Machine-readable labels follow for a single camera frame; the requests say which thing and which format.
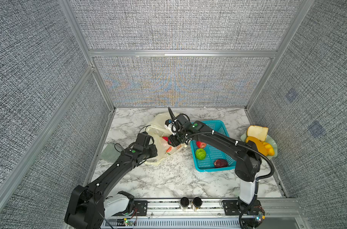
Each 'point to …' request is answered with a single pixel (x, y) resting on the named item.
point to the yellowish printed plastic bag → (156, 127)
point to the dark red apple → (220, 163)
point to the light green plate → (269, 140)
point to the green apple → (200, 153)
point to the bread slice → (258, 132)
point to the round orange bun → (260, 146)
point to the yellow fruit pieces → (270, 149)
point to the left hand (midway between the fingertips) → (158, 149)
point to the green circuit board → (129, 223)
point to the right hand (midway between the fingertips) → (170, 137)
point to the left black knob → (184, 202)
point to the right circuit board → (260, 217)
